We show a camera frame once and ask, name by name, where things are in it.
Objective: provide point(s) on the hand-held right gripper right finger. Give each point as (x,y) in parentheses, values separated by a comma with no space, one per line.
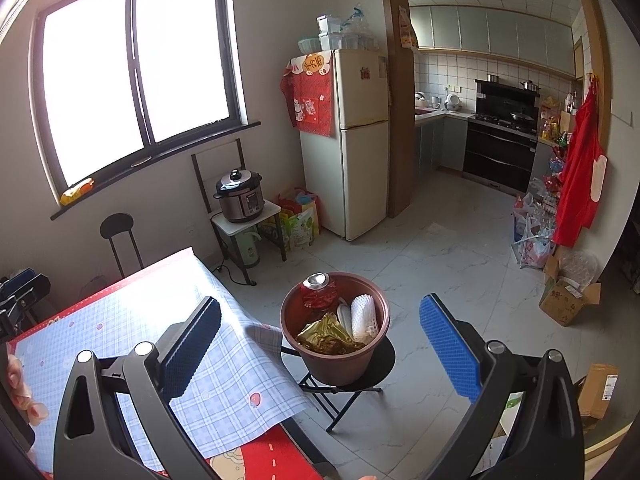
(450,347)

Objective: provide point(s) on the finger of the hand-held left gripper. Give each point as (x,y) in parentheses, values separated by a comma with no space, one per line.
(22,277)
(35,292)

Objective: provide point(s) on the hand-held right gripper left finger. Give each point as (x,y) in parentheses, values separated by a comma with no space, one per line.
(192,345)

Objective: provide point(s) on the white foam fruit net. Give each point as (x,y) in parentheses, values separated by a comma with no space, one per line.
(364,315)

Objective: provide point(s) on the grey mesh pad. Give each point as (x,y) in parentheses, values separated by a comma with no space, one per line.
(344,316)

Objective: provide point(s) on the brown plastic bucket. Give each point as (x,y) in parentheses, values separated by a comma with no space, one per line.
(335,365)

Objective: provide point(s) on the crushed red can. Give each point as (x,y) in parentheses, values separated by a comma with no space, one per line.
(317,292)

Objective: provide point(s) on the person's left hand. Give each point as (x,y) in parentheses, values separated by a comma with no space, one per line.
(20,390)

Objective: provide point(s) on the person's right hand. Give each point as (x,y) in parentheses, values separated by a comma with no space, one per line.
(364,477)

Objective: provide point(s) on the black folding stool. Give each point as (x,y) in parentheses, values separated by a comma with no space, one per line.
(380,365)

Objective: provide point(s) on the blue checked tablecloth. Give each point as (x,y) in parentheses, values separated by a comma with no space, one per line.
(125,305)

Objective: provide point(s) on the white green printed bag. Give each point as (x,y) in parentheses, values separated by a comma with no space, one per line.
(510,410)

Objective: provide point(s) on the yellow snack packet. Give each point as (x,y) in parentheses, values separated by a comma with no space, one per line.
(77,191)

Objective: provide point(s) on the black round stool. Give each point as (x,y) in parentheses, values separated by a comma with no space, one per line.
(116,225)

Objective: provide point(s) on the green kettle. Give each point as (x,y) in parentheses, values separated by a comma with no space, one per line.
(247,250)

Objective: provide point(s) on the open cardboard box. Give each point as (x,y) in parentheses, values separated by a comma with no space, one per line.
(565,305)

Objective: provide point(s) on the pile of plastic bags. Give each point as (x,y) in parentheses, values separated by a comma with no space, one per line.
(532,250)

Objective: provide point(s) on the yellow green gift bag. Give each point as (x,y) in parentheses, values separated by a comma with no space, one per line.
(277,230)

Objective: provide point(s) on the electric pressure cooker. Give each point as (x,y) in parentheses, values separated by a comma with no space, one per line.
(240,200)

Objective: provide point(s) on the small white table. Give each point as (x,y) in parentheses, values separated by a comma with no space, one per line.
(265,210)

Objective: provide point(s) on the brown cardboard box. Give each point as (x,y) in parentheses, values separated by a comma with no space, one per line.
(597,390)

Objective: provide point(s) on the green white shopping bag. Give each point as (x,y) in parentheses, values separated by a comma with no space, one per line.
(305,227)

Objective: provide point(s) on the small grey dish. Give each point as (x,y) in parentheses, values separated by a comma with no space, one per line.
(140,162)

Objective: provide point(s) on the red gift bag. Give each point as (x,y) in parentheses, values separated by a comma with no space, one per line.
(300,199)

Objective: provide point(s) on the black stove oven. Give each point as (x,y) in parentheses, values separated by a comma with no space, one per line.
(500,160)

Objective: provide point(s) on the dark window sill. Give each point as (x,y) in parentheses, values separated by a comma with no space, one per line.
(200,147)

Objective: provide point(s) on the grey lower cabinets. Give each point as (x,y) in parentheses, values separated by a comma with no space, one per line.
(445,145)

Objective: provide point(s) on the window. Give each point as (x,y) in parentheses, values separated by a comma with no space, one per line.
(90,85)

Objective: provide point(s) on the cream refrigerator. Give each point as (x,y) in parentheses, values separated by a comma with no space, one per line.
(350,170)

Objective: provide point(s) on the red apron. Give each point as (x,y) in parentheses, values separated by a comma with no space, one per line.
(580,175)

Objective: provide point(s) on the black wok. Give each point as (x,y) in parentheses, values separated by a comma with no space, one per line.
(522,117)

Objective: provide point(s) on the row of condiment bottles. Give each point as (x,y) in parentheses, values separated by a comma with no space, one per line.
(552,127)

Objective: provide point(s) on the white kettle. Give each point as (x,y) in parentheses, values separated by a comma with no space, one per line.
(435,103)

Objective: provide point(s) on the white rice cooker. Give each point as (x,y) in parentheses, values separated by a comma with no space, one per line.
(453,102)

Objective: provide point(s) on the steel counter container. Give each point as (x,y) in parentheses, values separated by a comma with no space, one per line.
(421,100)

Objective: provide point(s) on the black range hood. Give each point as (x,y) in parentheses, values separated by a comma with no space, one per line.
(505,97)

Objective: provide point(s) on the red printed cloth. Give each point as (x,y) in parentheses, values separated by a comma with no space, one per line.
(310,105)

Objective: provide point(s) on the steel pot with lid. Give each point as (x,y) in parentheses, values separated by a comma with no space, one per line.
(530,87)

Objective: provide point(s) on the fridge magnet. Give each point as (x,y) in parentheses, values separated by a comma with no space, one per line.
(365,72)

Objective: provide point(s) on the upper kitchen cabinets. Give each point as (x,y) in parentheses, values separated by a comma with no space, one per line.
(500,35)

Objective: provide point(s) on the clear plastic bag bundle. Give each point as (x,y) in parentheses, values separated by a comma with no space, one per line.
(360,30)

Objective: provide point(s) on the white stacked containers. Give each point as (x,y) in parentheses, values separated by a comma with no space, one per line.
(328,30)

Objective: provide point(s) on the black metal frame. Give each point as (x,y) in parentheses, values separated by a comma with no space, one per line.
(196,180)

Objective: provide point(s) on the wooden door frame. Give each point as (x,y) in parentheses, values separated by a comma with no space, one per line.
(395,135)

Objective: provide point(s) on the yellow wall hanging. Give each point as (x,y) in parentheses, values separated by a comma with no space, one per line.
(407,27)

